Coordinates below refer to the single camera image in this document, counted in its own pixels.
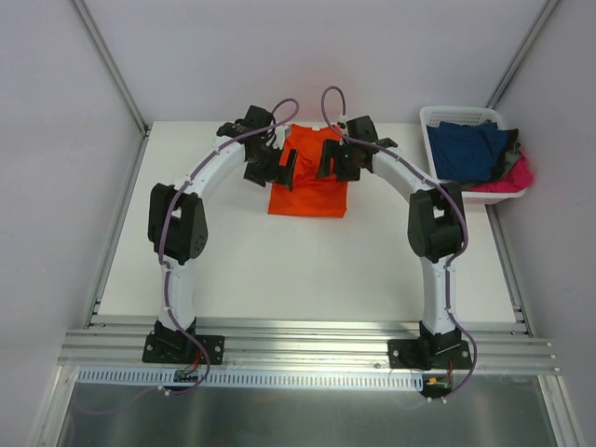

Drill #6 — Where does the orange t shirt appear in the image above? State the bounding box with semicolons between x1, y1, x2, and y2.
268;124;348;218

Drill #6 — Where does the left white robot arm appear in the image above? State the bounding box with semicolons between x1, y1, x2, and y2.
142;105;297;365

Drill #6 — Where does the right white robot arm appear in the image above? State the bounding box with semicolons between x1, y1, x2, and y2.
317;115;468;371

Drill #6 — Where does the white plastic laundry basket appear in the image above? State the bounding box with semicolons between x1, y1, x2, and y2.
419;105;535;205

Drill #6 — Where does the blue t shirt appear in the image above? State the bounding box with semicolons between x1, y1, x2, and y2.
427;122;495;183

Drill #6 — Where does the dark grey t shirt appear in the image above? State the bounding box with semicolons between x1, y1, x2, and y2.
483;121;521;182

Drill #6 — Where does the pink t shirt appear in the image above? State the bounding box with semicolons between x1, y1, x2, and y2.
470;152;534;194

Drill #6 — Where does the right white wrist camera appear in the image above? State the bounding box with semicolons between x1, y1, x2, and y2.
337;114;348;138

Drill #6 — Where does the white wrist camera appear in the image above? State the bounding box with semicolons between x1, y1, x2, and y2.
272;126;288;150
337;114;348;138

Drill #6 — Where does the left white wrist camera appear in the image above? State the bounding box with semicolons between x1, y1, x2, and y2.
272;126;288;150

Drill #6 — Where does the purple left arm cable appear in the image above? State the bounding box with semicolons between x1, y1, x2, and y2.
69;97;300;413

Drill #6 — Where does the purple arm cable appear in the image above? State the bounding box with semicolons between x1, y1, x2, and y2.
320;85;479;404
69;97;300;413

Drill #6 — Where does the aluminium mounting rail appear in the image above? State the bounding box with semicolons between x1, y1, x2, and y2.
58;315;562;375

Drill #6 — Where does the white slotted cable duct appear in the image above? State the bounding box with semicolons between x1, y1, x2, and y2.
76;367;423;392

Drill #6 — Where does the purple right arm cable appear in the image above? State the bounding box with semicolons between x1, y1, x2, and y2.
320;85;479;404

